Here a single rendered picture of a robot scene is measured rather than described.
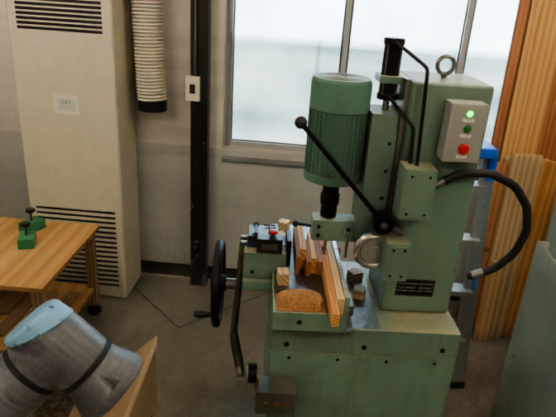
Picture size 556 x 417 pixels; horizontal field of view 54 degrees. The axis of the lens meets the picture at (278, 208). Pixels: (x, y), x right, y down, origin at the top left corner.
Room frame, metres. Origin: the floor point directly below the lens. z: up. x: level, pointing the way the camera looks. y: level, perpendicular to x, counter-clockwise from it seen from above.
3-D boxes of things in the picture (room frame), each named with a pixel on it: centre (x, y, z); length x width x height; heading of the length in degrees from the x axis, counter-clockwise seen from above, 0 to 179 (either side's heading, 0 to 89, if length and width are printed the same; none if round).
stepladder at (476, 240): (2.22, -0.82, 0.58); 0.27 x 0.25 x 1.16; 179
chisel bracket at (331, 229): (1.57, -0.18, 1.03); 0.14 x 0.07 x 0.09; 92
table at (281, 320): (1.58, -0.05, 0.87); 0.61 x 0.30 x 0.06; 2
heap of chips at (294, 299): (1.33, -0.08, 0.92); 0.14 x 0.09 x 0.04; 92
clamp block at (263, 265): (1.57, 0.03, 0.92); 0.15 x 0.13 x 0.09; 2
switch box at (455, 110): (1.45, -0.48, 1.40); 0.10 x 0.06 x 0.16; 92
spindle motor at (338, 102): (1.58, -0.16, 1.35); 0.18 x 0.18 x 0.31
